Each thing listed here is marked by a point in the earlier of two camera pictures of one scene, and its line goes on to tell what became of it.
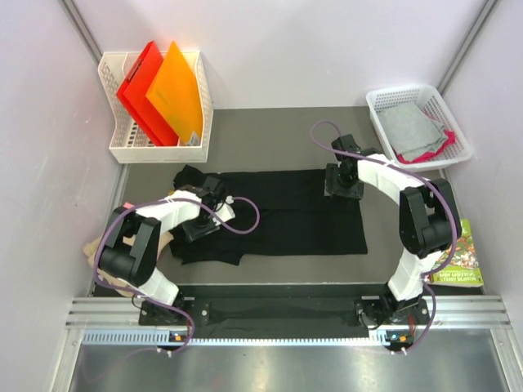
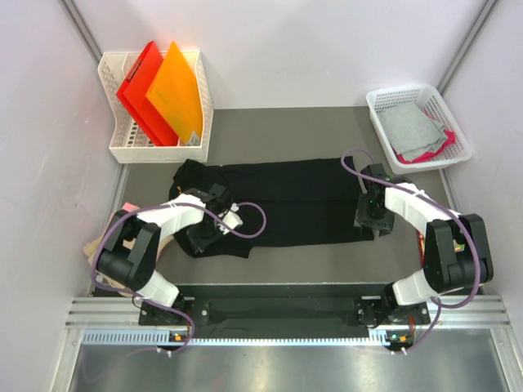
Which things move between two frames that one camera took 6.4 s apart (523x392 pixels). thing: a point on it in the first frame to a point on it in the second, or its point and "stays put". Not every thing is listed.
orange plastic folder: x=176 y=94 stays put
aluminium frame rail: x=118 y=322 stays put
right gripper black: x=333 y=187 to x=384 y=225
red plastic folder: x=132 y=94 stays put
